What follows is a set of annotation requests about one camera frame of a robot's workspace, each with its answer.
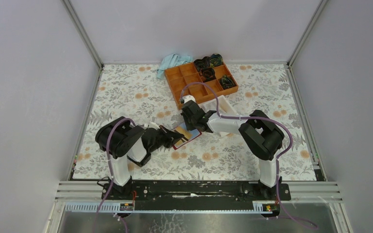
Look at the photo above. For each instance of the rolled tie orange pattern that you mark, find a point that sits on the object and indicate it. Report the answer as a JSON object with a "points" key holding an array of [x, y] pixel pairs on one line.
{"points": [[207, 74]]}

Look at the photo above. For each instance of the gold credit card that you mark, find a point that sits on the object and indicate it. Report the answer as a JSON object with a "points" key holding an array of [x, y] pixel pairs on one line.
{"points": [[187, 135]]}

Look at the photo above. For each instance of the rolled tie dark striped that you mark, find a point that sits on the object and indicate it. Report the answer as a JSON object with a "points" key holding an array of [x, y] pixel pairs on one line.
{"points": [[202, 63]]}

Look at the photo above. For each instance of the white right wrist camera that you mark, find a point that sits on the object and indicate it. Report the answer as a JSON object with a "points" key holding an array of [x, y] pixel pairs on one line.
{"points": [[188, 98]]}

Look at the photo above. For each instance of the red leather card holder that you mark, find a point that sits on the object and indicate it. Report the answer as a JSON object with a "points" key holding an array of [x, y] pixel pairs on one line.
{"points": [[195, 133]]}

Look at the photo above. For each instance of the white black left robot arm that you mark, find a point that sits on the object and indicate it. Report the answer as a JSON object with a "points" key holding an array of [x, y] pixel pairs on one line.
{"points": [[123, 140]]}

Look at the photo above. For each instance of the white card box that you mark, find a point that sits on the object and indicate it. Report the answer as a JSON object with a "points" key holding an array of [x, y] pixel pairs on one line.
{"points": [[225, 104]]}

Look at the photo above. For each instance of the rolled tie green pattern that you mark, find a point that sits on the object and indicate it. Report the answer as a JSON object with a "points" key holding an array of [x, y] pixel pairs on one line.
{"points": [[227, 82]]}

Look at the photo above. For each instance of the rolled tie yellow green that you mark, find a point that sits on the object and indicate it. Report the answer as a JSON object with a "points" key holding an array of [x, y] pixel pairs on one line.
{"points": [[216, 60]]}

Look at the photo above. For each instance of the light blue cloth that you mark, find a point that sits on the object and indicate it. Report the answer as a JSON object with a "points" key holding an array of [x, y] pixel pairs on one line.
{"points": [[171, 61]]}

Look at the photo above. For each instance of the floral patterned table mat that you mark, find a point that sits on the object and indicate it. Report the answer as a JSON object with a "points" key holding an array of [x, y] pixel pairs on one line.
{"points": [[135, 92]]}

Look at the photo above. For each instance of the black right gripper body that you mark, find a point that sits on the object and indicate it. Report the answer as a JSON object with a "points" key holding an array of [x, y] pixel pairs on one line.
{"points": [[190, 123]]}

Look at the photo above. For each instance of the orange wooden compartment tray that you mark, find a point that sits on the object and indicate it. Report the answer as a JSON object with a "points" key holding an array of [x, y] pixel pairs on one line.
{"points": [[199, 77]]}

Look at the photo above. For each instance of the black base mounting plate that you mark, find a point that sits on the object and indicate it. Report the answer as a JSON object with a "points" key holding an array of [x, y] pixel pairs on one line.
{"points": [[148, 195]]}

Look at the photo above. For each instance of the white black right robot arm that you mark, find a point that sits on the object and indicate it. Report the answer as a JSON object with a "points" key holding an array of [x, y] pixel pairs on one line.
{"points": [[262, 137]]}

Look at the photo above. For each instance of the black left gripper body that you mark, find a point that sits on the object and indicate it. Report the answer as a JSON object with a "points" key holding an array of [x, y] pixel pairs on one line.
{"points": [[161, 140]]}

